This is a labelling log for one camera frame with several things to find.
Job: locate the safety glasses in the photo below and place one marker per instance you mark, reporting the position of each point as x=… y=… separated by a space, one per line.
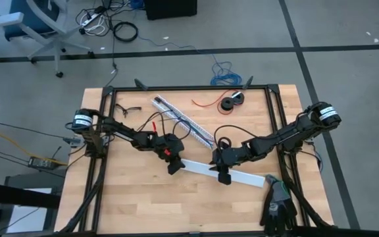
x=128 y=108

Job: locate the white duct cover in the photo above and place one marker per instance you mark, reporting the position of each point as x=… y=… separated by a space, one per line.
x=242 y=176

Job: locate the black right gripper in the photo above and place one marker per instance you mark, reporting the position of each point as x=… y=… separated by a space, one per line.
x=224 y=161

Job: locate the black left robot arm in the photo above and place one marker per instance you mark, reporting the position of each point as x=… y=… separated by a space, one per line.
x=123 y=131

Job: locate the gray office chair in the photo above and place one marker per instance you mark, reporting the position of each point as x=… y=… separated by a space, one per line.
x=58 y=36

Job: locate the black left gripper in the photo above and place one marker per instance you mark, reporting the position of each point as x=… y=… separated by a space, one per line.
x=173 y=154

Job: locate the black spool with white label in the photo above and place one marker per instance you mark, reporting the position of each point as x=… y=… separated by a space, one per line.
x=239 y=98

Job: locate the gray and black work glove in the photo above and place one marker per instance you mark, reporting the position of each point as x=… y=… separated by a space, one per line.
x=280 y=204

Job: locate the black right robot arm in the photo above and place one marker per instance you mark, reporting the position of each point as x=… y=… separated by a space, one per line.
x=291 y=131

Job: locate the white power strip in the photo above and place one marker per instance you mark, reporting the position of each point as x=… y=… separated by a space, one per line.
x=90 y=19

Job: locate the black desk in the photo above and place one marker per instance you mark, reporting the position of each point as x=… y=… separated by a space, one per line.
x=12 y=194

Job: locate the black box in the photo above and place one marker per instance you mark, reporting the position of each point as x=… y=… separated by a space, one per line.
x=169 y=10

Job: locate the black power adapter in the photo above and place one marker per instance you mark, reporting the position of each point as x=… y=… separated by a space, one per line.
x=39 y=163

